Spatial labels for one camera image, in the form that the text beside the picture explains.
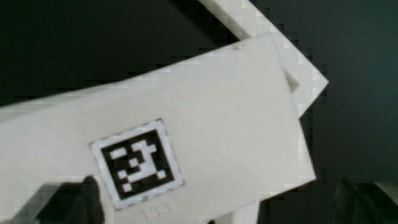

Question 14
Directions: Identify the white cabinet box body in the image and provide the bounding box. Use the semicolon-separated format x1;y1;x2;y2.
198;0;329;224

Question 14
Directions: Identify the white cabinet block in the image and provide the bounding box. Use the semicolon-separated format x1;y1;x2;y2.
0;35;317;224

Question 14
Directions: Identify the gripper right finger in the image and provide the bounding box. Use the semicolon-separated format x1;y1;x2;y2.
331;178;398;224

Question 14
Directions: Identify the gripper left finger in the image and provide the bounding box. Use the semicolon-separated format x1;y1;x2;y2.
38;176;106;224

